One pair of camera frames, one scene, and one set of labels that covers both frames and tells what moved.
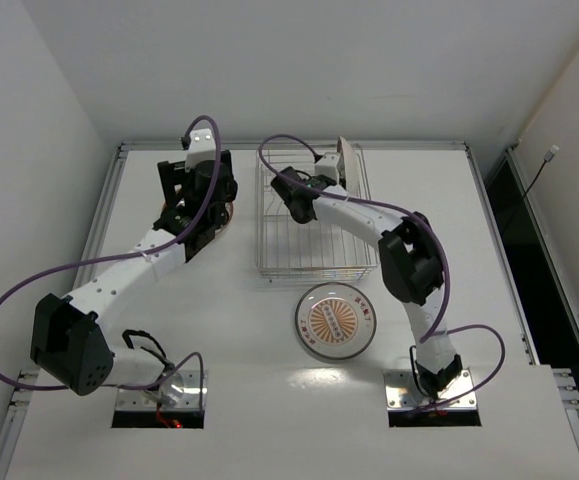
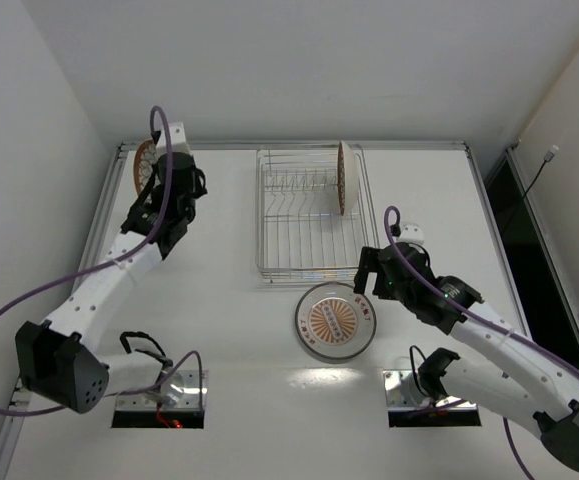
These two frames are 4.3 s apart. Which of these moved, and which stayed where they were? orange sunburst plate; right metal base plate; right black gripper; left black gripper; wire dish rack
Moved: left black gripper; right black gripper
Stayed: right metal base plate; wire dish rack; orange sunburst plate
